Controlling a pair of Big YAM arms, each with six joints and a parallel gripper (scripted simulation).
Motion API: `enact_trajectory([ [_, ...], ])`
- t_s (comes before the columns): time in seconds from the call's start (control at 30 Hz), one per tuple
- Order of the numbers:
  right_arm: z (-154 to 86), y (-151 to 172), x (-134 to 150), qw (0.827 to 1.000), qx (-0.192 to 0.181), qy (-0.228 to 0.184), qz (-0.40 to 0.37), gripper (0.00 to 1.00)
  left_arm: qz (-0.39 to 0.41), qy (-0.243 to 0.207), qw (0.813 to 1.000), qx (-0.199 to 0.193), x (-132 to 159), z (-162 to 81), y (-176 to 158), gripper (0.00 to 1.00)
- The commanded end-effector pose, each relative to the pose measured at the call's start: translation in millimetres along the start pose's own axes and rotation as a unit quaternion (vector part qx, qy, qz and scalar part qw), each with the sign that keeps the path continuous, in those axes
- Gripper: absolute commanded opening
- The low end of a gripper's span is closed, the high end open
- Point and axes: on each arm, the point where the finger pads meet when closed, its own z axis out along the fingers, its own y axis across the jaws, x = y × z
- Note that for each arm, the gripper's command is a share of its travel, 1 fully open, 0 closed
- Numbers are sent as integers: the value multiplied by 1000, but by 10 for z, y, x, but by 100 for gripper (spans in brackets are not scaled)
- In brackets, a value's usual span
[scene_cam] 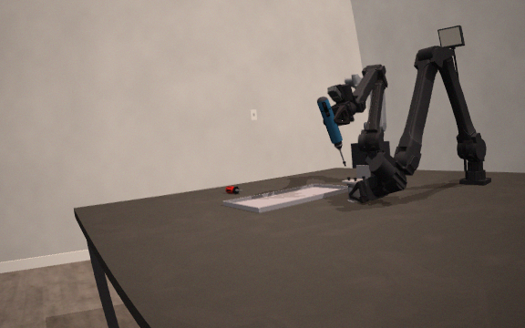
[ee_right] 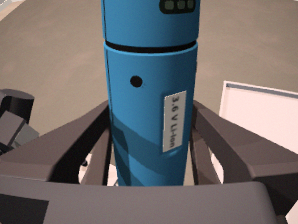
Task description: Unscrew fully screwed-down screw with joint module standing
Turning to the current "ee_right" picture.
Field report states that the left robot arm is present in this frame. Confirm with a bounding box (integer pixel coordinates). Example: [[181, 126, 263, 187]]
[[0, 89, 40, 156]]

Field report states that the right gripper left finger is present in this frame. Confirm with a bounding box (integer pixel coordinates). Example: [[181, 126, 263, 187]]
[[0, 100, 112, 186]]

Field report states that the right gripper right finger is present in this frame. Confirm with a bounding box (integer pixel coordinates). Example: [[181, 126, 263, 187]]
[[189, 100, 298, 217]]

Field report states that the white shallow rectangular tray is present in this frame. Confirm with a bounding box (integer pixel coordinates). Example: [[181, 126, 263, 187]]
[[219, 81, 298, 224]]

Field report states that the black socket-head screw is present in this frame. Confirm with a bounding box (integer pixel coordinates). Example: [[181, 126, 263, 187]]
[[82, 160, 88, 167]]

